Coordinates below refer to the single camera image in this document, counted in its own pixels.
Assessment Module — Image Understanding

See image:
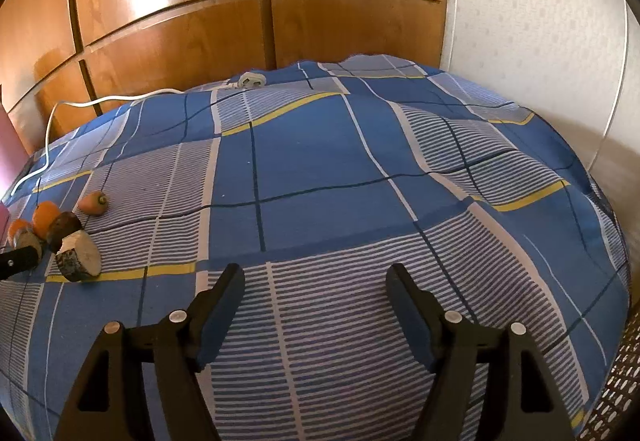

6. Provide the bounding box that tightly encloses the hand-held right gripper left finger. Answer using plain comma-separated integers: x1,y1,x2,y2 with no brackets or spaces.
54,263,246,441

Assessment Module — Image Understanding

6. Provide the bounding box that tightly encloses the dark brown round fruit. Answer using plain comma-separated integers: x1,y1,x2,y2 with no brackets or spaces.
46,212,84,253

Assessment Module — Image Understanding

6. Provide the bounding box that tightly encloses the pink electric kettle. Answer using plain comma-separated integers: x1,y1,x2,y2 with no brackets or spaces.
0,101,32,172

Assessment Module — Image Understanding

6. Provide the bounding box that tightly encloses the pale cut root chunk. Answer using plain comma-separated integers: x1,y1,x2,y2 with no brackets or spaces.
54,230,102,283

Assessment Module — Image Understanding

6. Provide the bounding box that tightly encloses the dark cylindrical cut root piece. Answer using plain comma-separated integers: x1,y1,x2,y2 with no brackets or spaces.
14,230,43,254

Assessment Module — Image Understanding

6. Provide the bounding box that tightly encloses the wooden wardrobe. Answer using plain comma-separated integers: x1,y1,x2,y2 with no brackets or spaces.
0,0,449,156

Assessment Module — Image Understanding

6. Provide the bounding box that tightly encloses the carrot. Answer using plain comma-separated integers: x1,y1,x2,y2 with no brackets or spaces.
77,191,109,215

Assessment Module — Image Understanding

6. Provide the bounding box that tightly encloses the blue plaid bed sheet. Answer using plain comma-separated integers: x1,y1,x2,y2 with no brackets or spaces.
0,53,630,441

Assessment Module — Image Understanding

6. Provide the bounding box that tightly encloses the orange with stem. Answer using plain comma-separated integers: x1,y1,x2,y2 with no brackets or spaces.
31,201,61,239

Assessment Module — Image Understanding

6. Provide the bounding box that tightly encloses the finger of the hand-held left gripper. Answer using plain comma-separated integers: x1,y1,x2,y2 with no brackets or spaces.
0,245,43,282

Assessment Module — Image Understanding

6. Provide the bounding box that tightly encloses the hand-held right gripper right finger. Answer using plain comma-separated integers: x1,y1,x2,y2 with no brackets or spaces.
386,263,576,441

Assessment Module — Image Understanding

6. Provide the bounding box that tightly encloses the white power cord with plug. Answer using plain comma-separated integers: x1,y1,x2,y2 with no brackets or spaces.
9,72,267,196

